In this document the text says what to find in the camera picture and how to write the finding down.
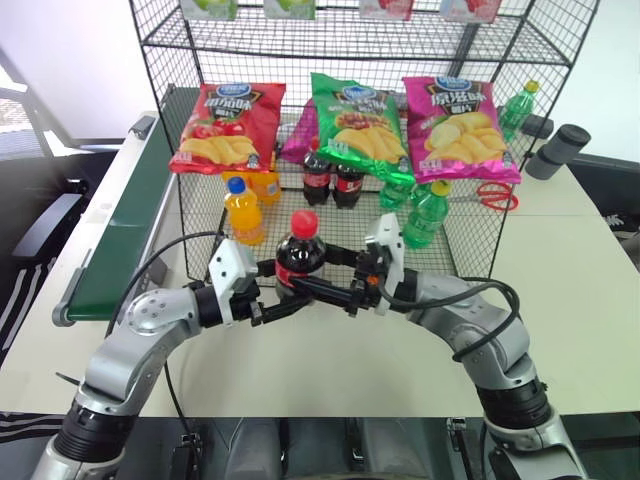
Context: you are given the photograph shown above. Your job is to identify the black bag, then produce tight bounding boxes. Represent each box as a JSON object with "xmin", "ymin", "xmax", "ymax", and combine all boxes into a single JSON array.
[{"xmin": 567, "ymin": 151, "xmax": 640, "ymax": 279}]

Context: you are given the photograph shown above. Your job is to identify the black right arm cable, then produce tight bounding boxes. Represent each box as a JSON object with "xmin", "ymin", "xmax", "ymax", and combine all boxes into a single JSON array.
[{"xmin": 377, "ymin": 279, "xmax": 521, "ymax": 364}]

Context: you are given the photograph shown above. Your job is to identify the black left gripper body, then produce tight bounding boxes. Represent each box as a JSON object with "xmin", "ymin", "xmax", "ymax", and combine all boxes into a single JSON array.
[{"xmin": 230, "ymin": 273, "xmax": 268, "ymax": 329}]

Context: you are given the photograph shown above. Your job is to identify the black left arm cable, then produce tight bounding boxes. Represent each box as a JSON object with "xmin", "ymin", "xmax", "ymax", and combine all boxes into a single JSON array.
[{"xmin": 104, "ymin": 230, "xmax": 226, "ymax": 421}]

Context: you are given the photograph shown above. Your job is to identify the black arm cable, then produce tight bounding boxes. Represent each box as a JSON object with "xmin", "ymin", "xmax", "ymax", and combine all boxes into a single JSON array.
[
  {"xmin": 104, "ymin": 230, "xmax": 226, "ymax": 421},
  {"xmin": 377, "ymin": 279, "xmax": 521, "ymax": 364}
]

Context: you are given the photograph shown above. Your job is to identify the green conveyor belt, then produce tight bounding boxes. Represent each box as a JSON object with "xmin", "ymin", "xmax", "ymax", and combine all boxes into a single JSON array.
[{"xmin": 51, "ymin": 84, "xmax": 202, "ymax": 329}]

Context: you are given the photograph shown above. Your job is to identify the red printed box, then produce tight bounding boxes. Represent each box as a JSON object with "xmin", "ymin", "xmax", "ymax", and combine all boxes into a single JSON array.
[
  {"xmin": 358, "ymin": 0, "xmax": 414, "ymax": 22},
  {"xmin": 439, "ymin": 0, "xmax": 502, "ymax": 24}
]

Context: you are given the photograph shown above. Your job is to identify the cola bottle with red cap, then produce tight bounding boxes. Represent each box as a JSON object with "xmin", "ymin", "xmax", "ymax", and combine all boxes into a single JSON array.
[{"xmin": 274, "ymin": 209, "xmax": 329, "ymax": 304}]

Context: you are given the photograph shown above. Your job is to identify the dark grey rounded housing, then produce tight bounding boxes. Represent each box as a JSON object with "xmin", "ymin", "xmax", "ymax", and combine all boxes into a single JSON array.
[
  {"xmin": 357, "ymin": 417, "xmax": 439, "ymax": 480},
  {"xmin": 217, "ymin": 417, "xmax": 294, "ymax": 480}
]

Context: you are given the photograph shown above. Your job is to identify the cola bottle with red label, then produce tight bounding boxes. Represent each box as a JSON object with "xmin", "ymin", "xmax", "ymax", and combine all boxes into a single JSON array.
[
  {"xmin": 301, "ymin": 139, "xmax": 334, "ymax": 208},
  {"xmin": 333, "ymin": 162, "xmax": 366, "ymax": 210}
]

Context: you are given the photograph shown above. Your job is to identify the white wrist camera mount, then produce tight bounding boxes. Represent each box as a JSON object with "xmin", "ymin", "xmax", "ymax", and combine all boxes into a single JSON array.
[
  {"xmin": 207, "ymin": 238, "xmax": 259, "ymax": 329},
  {"xmin": 363, "ymin": 212, "xmax": 407, "ymax": 318}
]

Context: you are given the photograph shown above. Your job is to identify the magenta potato chips bag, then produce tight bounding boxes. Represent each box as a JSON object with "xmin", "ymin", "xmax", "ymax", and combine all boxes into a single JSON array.
[
  {"xmin": 401, "ymin": 75, "xmax": 523, "ymax": 186},
  {"xmin": 280, "ymin": 106, "xmax": 322, "ymax": 164}
]

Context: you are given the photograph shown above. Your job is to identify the grey black cylinder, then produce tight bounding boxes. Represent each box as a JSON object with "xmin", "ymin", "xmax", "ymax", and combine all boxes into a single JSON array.
[{"xmin": 524, "ymin": 123, "xmax": 593, "ymax": 181}]

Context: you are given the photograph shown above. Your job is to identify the black office chair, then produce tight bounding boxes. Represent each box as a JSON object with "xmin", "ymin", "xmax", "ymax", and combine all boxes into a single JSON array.
[{"xmin": 0, "ymin": 147, "xmax": 119, "ymax": 369}]

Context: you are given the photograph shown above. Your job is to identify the black white striped cloth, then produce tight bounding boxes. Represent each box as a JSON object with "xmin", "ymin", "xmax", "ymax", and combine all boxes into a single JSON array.
[{"xmin": 0, "ymin": 410, "xmax": 69, "ymax": 445}]

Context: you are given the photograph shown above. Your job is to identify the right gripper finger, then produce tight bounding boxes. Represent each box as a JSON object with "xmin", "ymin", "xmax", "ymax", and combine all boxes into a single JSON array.
[
  {"xmin": 323, "ymin": 241, "xmax": 362, "ymax": 267},
  {"xmin": 292, "ymin": 278, "xmax": 359, "ymax": 309}
]

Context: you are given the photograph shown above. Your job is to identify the green printed box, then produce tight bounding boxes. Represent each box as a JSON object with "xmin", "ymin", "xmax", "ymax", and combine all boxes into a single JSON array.
[
  {"xmin": 179, "ymin": 0, "xmax": 239, "ymax": 22},
  {"xmin": 262, "ymin": 0, "xmax": 318, "ymax": 21}
]

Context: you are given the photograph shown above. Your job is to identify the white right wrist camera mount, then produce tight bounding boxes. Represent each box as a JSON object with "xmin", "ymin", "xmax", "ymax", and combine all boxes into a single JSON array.
[{"xmin": 363, "ymin": 212, "xmax": 407, "ymax": 318}]

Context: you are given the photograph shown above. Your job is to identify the orange soda bottle blue cap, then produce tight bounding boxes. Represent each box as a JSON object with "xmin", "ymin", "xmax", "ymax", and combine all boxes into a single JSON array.
[{"xmin": 223, "ymin": 175, "xmax": 266, "ymax": 247}]

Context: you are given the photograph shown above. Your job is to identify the red potato chips bag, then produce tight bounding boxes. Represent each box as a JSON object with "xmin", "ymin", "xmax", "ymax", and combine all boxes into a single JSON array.
[{"xmin": 168, "ymin": 81, "xmax": 288, "ymax": 176}]

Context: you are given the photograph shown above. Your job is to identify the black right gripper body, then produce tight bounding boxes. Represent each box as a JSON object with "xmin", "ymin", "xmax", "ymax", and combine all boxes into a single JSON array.
[{"xmin": 344, "ymin": 248, "xmax": 387, "ymax": 317}]

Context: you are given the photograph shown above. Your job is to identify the black wire grid rack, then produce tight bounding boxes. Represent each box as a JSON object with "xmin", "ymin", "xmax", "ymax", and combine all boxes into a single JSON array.
[{"xmin": 127, "ymin": 0, "xmax": 601, "ymax": 290}]

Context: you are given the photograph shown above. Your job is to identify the green soda bottle yellow cap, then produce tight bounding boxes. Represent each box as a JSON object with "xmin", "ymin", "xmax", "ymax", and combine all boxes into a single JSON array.
[
  {"xmin": 401, "ymin": 180, "xmax": 454, "ymax": 251},
  {"xmin": 497, "ymin": 79, "xmax": 544, "ymax": 145}
]

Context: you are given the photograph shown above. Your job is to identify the green potato chips bag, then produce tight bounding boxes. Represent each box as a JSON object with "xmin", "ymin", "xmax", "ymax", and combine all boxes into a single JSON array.
[{"xmin": 309, "ymin": 72, "xmax": 417, "ymax": 187}]

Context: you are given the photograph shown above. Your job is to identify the red handled scissors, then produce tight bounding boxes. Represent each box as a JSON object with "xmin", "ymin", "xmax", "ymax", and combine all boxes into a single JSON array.
[{"xmin": 446, "ymin": 180, "xmax": 521, "ymax": 212}]

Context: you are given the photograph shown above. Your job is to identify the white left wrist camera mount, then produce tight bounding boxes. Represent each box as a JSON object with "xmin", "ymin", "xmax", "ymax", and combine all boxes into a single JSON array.
[{"xmin": 207, "ymin": 238, "xmax": 259, "ymax": 329}]

